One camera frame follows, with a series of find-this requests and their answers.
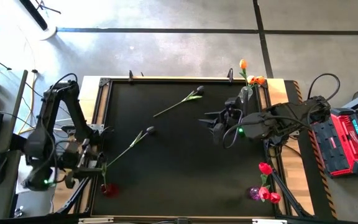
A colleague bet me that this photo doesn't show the black table mat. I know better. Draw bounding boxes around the black table mat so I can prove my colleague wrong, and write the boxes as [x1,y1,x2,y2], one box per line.
[91,81,275,217]

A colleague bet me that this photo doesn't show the black diagonal frame brace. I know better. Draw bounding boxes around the black diagonal frame brace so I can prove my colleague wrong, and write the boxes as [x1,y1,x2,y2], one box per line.
[56,174,101,215]
[265,149,312,218]

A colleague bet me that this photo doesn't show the black aluminium table frame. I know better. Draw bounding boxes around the black aluminium table frame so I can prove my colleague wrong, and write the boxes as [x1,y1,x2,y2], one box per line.
[53,76,315,224]

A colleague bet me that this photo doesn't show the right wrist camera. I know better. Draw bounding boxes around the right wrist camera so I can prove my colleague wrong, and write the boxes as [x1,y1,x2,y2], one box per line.
[224,96,242,110]

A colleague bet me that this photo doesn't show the slim stand pole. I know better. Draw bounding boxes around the slim stand pole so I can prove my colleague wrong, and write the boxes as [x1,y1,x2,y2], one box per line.
[19,0,48,31]

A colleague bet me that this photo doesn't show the clear glass vase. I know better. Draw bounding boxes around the clear glass vase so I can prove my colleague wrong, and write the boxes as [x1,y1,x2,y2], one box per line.
[240,86,254,100]

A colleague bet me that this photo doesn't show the red artificial tulip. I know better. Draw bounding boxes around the red artificial tulip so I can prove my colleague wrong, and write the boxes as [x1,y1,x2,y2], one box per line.
[258,162,273,189]
[257,185,270,202]
[269,192,282,205]

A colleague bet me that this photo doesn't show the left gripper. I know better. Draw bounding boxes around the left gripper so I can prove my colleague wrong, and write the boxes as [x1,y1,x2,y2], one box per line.
[59,139,107,189]

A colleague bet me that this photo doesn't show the purple glass vase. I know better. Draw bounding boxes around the purple glass vase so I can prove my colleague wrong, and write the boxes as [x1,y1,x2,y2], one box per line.
[248,186,260,202]

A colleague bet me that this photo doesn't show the yellow floor cable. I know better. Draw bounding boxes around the yellow floor cable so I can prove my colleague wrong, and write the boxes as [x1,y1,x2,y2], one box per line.
[17,73,43,135]

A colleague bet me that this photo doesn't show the black thin stand legs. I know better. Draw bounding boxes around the black thin stand legs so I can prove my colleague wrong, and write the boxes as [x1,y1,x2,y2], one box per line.
[35,0,62,15]

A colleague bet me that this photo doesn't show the white round stand base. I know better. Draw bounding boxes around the white round stand base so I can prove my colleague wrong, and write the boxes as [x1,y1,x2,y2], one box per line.
[39,24,58,41]

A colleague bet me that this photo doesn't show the black desk support beam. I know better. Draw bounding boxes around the black desk support beam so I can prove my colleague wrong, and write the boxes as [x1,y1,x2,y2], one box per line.
[10,133,30,156]

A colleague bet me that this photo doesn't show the silver metal bracket plate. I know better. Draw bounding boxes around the silver metal bracket plate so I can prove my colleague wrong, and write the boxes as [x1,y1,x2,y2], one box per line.
[78,217,114,224]
[252,218,288,224]

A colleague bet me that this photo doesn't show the red black tool case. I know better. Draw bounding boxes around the red black tool case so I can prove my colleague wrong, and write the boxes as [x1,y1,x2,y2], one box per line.
[311,107,358,179]

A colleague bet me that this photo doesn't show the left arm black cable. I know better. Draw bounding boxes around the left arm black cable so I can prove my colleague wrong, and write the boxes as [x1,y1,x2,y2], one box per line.
[40,72,79,187]

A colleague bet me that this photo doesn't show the grey side desk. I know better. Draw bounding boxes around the grey side desk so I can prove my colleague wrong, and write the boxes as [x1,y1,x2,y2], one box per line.
[0,70,28,220]

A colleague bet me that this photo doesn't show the orange artificial tulip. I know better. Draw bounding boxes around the orange artificial tulip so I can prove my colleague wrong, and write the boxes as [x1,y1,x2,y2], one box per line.
[239,58,250,90]
[246,75,267,90]

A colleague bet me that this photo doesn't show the red glass vase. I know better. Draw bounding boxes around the red glass vase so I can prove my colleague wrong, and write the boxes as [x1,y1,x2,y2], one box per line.
[99,182,120,198]

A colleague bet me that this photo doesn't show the long black floor tape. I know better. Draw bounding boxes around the long black floor tape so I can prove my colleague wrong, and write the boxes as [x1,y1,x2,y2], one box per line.
[56,27,358,35]

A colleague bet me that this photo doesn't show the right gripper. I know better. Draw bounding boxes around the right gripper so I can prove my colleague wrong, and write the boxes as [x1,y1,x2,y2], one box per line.
[197,107,249,146]

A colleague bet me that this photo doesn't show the crossing black floor tape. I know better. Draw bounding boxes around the crossing black floor tape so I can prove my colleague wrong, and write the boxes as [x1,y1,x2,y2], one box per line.
[252,0,273,78]

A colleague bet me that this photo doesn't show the black board with hazard stripe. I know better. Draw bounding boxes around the black board with hazard stripe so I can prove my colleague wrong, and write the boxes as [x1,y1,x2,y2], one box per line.
[284,80,339,220]

